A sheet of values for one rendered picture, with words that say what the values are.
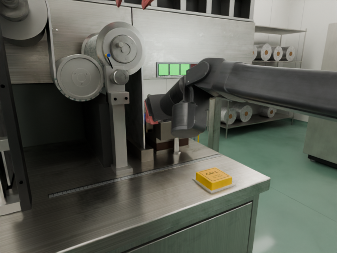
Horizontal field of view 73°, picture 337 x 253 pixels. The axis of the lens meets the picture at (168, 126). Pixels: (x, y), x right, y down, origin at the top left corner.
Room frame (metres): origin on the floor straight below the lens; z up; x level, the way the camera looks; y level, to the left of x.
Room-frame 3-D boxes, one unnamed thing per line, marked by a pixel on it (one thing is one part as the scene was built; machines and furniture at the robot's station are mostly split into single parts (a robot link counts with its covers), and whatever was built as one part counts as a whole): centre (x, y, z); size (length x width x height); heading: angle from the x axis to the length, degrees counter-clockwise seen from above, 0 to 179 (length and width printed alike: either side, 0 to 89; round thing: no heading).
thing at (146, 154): (0.82, 0.14, 0.92); 0.28 x 0.04 x 0.04; 29
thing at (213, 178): (0.55, -0.12, 0.91); 0.07 x 0.07 x 0.02; 29
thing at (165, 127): (0.91, 0.05, 1.00); 0.40 x 0.16 x 0.06; 29
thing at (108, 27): (0.68, 0.13, 1.25); 0.15 x 0.01 x 0.15; 119
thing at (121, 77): (0.59, 0.12, 1.18); 0.04 x 0.02 x 0.04; 119
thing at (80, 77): (0.73, 0.29, 1.17); 0.26 x 0.12 x 0.12; 29
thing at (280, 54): (4.29, -1.64, 0.92); 1.83 x 0.53 x 1.85; 119
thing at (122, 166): (0.63, 0.14, 1.05); 0.06 x 0.05 x 0.31; 29
